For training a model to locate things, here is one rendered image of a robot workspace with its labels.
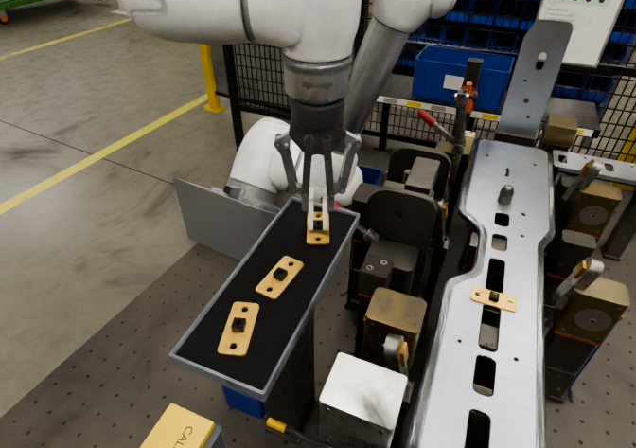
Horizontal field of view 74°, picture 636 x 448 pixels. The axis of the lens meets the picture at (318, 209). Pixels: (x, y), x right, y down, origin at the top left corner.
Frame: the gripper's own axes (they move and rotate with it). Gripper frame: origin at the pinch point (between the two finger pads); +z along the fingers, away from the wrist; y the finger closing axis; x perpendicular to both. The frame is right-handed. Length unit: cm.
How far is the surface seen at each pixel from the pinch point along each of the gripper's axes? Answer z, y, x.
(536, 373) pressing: 20.7, 36.1, -17.5
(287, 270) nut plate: 3.4, -4.7, -10.7
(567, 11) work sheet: -10, 79, 89
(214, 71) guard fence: 86, -89, 295
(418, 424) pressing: 20.2, 15.1, -26.1
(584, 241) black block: 22, 61, 16
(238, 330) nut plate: 3.8, -10.5, -21.2
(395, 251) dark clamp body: 12.7, 14.8, 3.0
